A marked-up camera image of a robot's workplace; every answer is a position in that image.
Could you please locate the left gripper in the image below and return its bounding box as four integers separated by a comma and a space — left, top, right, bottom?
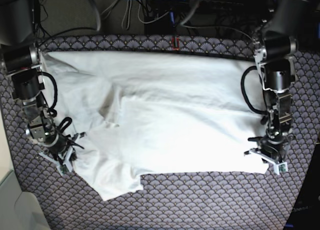
244, 135, 292, 165

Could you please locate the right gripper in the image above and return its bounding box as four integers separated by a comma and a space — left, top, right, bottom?
26, 124, 86, 167

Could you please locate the white T-shirt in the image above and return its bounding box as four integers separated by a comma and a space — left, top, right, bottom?
40, 51, 269, 201

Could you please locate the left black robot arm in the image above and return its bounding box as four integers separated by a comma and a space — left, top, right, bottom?
240, 0, 320, 175

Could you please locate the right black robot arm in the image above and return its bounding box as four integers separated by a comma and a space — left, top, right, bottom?
0, 0, 79, 171

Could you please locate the patterned purple table cloth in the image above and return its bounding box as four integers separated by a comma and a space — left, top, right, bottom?
0, 50, 320, 230

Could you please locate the red table clamp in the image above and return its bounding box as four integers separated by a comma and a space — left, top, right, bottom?
171, 37, 180, 51

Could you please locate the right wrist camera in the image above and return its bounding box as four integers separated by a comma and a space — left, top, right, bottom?
57, 152, 73, 176

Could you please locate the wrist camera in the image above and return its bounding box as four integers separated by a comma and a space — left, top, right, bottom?
57, 152, 73, 176
273, 161, 288, 175

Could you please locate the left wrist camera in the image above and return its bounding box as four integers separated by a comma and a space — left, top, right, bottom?
273, 161, 288, 175

